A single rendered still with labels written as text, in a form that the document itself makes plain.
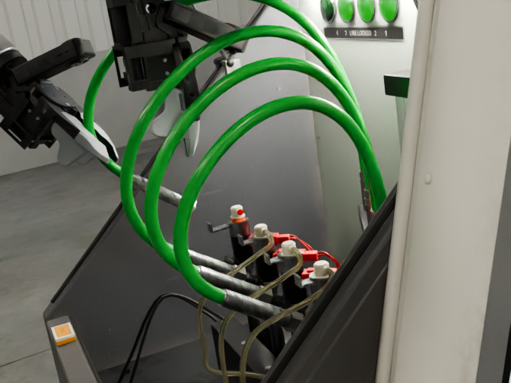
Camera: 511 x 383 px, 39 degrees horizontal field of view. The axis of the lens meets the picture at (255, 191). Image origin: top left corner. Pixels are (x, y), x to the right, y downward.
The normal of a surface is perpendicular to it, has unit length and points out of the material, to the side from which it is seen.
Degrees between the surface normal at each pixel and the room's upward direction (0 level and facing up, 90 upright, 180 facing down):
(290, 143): 90
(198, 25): 90
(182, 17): 90
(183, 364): 0
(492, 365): 76
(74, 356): 0
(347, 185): 90
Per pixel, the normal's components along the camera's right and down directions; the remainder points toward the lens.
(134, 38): 0.39, 0.20
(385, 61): -0.91, 0.24
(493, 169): -0.92, 0.00
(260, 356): -0.14, -0.95
